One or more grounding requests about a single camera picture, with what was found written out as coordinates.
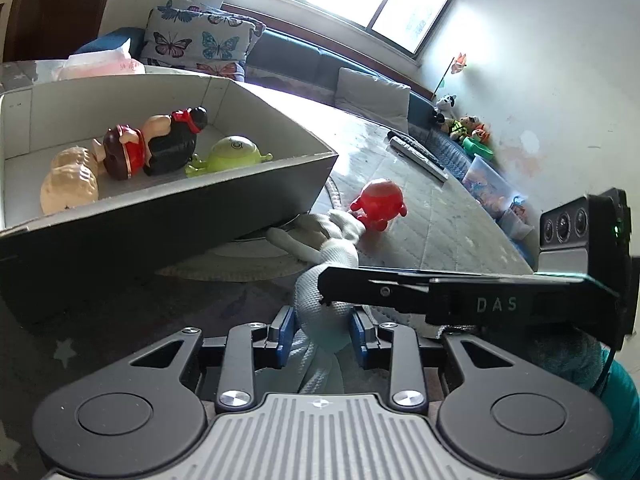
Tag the dark teal sofa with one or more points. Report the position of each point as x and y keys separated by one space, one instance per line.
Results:
x=310 y=67

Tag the person's right forearm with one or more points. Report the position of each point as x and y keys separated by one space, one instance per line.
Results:
x=620 y=410

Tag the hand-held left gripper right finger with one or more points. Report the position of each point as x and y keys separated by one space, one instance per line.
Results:
x=358 y=337

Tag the grey cushion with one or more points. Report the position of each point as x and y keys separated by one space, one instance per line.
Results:
x=372 y=97

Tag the orange tiger plush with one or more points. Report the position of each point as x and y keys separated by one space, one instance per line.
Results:
x=481 y=134

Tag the butterfly print pillow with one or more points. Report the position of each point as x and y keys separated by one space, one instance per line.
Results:
x=250 y=25
x=190 y=40

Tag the white plush rabbit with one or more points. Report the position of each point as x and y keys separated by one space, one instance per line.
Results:
x=320 y=300

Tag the grey cardboard box container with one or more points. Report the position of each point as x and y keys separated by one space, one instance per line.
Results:
x=175 y=220

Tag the small white bin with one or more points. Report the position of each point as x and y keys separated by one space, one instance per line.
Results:
x=515 y=220

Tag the black-haired doll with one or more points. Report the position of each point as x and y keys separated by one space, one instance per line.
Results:
x=160 y=147

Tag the plush toy in green clothing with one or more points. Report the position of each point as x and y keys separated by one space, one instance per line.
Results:
x=462 y=127

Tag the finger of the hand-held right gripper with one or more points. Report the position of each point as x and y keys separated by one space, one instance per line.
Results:
x=375 y=287

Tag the green alien toy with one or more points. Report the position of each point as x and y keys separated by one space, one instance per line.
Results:
x=232 y=155

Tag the colourful pinwheel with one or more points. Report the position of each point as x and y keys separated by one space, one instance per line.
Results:
x=457 y=62

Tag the green plastic bowl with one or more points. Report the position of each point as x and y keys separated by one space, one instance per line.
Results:
x=477 y=147

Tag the tan peanut toy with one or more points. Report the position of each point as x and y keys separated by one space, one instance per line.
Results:
x=70 y=185

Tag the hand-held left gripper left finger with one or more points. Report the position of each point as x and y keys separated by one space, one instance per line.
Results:
x=286 y=336

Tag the black and white cow plush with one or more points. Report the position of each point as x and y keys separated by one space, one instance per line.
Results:
x=445 y=107

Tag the clear plastic storage box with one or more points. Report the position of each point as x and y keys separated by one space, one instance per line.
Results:
x=487 y=187

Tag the pink tissue pack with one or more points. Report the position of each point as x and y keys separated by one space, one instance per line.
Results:
x=97 y=65

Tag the dark wooden door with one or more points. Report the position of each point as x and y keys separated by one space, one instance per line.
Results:
x=50 y=10

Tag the red round toy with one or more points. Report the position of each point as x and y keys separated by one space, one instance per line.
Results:
x=380 y=200

